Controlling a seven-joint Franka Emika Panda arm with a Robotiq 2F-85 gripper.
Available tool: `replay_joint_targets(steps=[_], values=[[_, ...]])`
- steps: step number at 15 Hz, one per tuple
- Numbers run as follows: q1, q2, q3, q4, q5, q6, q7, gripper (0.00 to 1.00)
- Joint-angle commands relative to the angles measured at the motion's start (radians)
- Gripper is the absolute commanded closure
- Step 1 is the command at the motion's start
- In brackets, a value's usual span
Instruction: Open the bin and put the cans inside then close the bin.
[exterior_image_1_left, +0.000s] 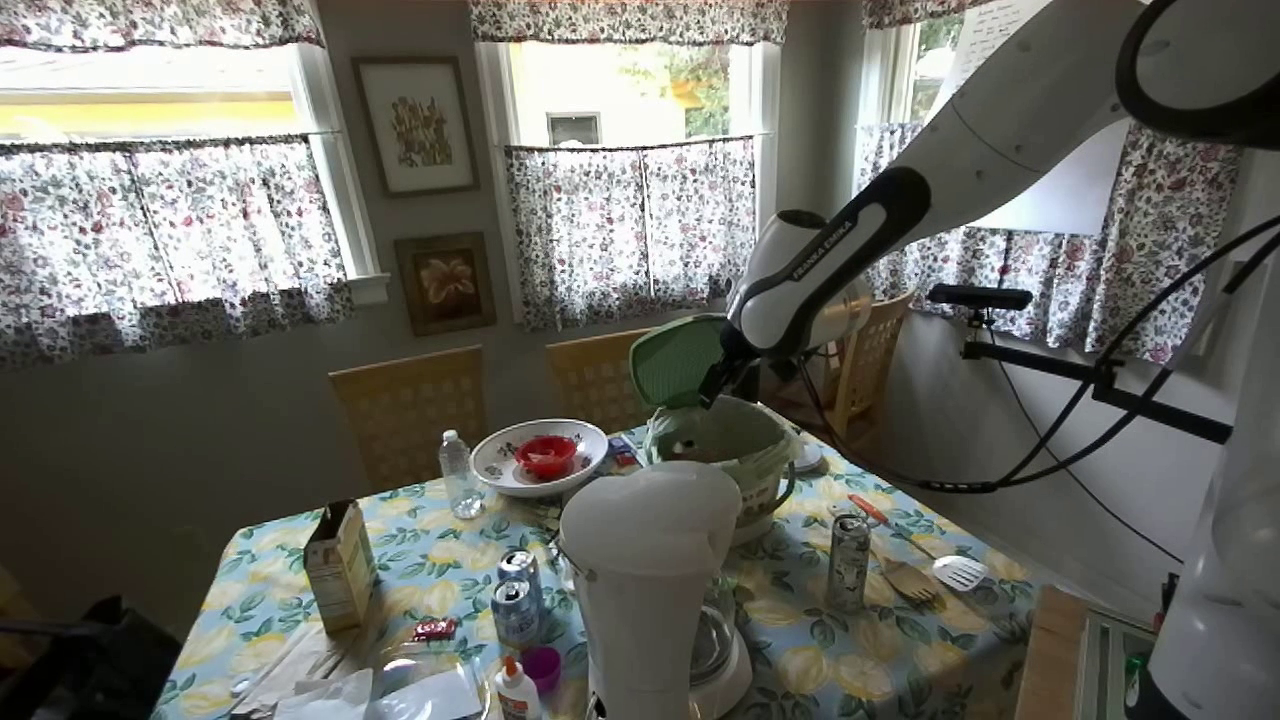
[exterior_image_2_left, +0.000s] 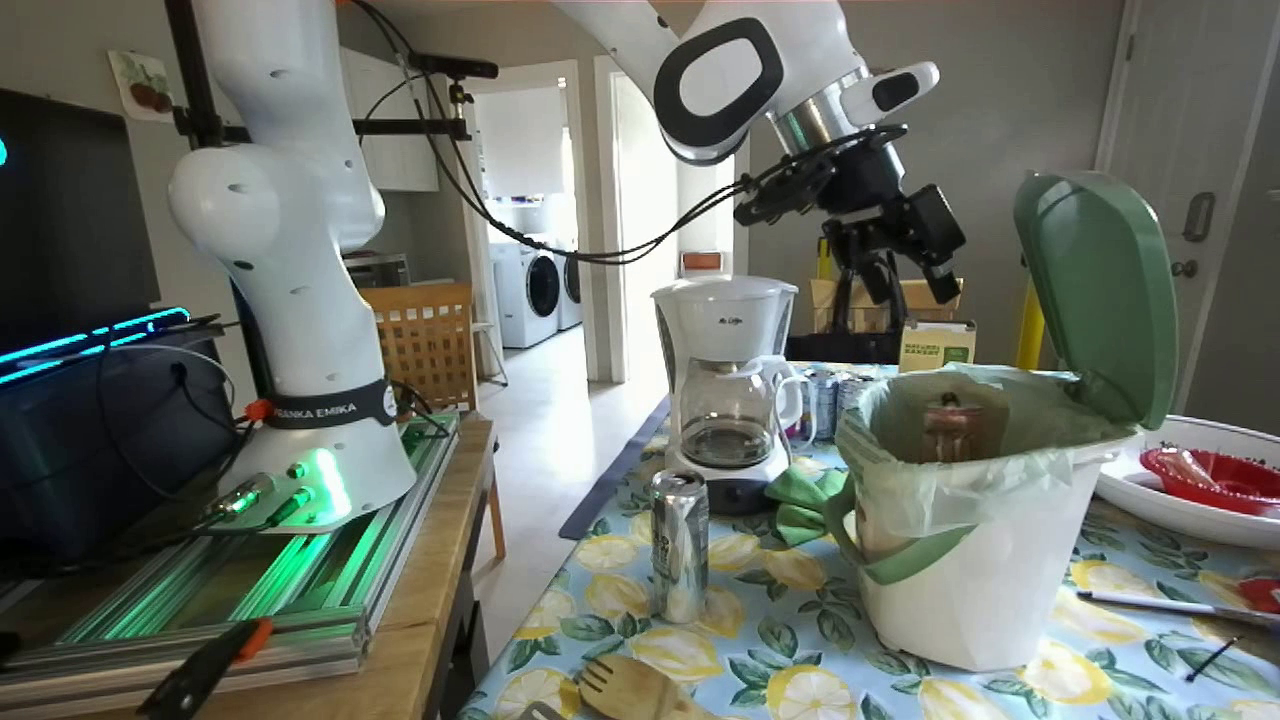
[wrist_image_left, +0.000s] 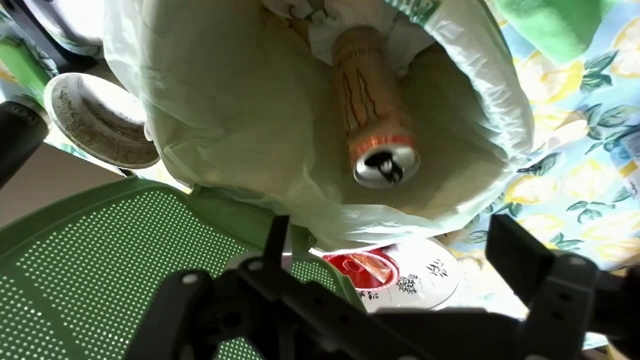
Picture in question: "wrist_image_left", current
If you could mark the red bowl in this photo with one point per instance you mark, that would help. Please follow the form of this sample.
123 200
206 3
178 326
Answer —
363 268

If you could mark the translucent bin liner bag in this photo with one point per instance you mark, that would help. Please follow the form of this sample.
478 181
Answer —
233 107

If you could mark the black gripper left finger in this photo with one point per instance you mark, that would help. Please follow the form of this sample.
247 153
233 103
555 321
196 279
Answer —
278 267

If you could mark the lemon print tablecloth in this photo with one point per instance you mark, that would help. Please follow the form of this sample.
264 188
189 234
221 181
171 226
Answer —
580 187

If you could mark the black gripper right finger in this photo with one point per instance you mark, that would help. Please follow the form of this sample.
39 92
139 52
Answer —
547 286

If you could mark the white round cup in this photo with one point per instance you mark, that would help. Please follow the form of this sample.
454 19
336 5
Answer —
100 120

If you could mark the orange drink can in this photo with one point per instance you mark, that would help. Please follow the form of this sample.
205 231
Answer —
371 100

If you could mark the black tumbler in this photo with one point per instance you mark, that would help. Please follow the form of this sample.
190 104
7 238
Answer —
16 143

